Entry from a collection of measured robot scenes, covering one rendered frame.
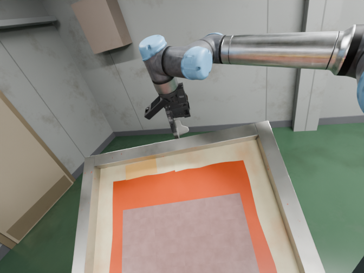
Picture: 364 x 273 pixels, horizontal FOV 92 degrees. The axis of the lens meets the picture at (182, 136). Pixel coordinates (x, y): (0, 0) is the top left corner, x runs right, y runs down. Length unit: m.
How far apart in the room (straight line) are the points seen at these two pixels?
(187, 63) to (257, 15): 2.37
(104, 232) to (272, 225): 0.45
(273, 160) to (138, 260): 0.44
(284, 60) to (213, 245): 0.48
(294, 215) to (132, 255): 0.42
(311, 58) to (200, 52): 0.24
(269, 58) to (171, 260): 0.56
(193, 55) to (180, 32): 2.46
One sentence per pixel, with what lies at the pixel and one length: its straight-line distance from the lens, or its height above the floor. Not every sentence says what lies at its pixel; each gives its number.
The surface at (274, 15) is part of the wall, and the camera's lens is 2.81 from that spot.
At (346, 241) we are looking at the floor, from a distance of 2.21.
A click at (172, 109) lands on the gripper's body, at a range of 0.61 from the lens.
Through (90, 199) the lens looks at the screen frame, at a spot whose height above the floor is 1.49.
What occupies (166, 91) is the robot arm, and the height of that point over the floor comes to 1.68.
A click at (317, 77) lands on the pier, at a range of 2.94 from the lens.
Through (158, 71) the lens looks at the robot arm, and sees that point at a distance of 0.51.
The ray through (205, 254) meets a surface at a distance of 0.53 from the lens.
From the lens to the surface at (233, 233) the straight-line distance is 0.52.
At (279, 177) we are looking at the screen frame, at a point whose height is 1.47.
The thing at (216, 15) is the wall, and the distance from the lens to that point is 2.79.
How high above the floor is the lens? 1.85
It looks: 33 degrees down
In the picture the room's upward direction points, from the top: 17 degrees counter-clockwise
